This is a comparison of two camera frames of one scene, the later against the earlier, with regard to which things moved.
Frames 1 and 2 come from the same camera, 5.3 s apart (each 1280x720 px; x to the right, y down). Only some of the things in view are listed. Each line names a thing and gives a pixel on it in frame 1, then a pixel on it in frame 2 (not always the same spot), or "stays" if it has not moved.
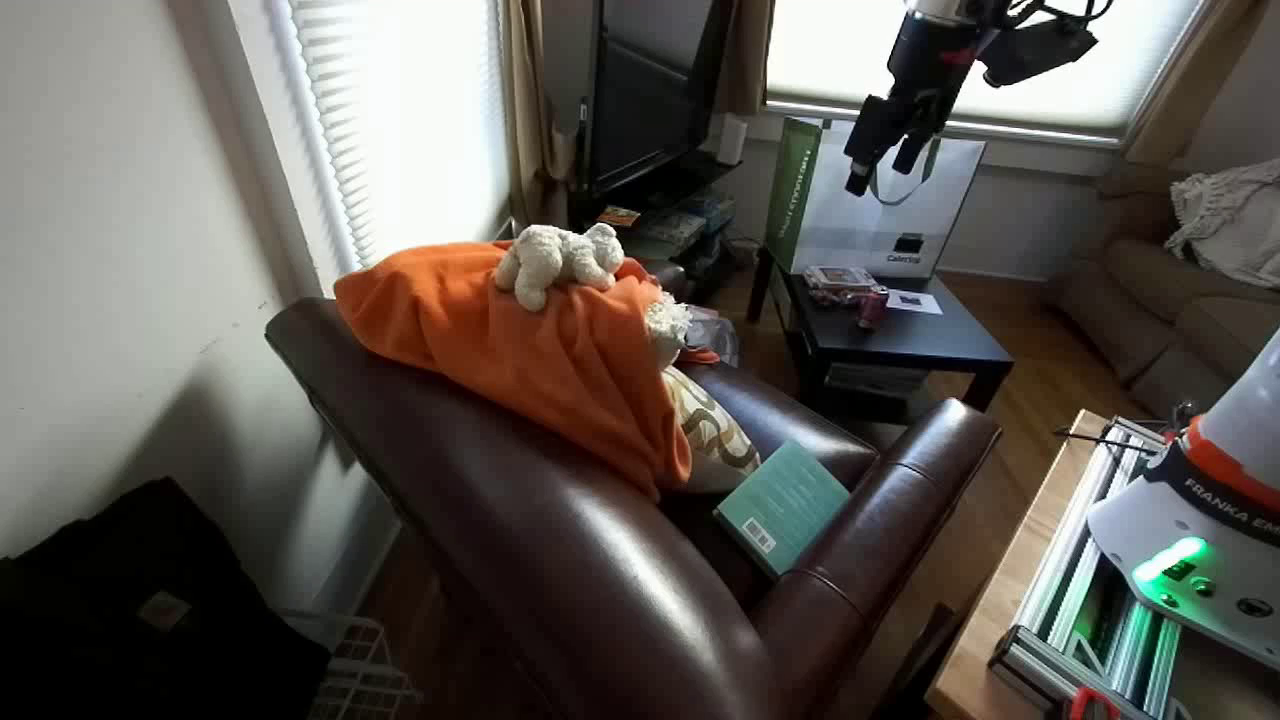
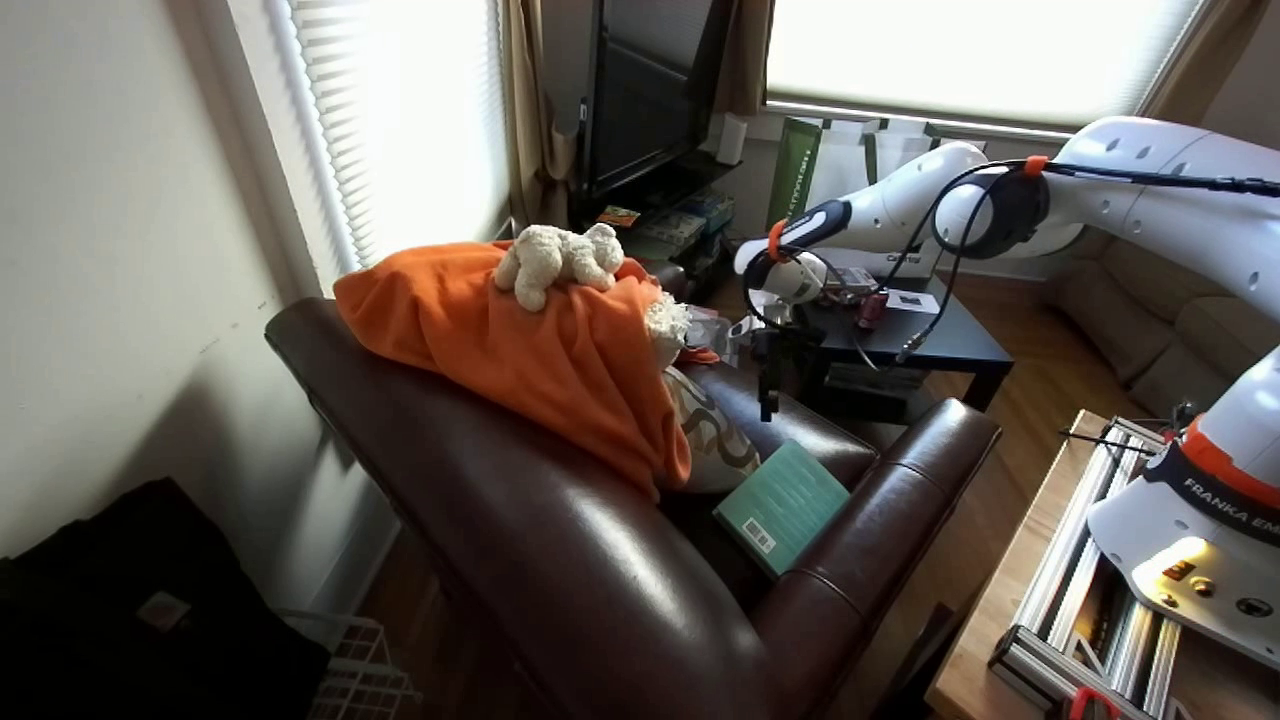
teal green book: x=784 y=506 stays
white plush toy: x=545 y=253 stays
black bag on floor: x=138 y=611 stays
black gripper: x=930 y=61 -> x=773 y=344
